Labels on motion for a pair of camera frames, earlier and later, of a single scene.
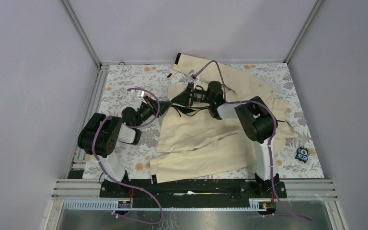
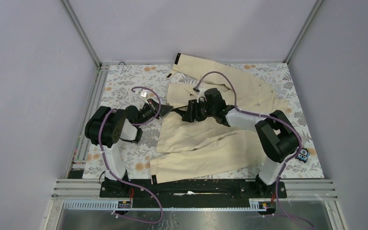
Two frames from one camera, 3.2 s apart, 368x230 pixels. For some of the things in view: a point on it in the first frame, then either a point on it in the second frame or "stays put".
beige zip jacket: (190, 141) stays put
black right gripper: (184, 98) -> (192, 113)
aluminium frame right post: (293, 48) stays put
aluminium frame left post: (67, 7) stays put
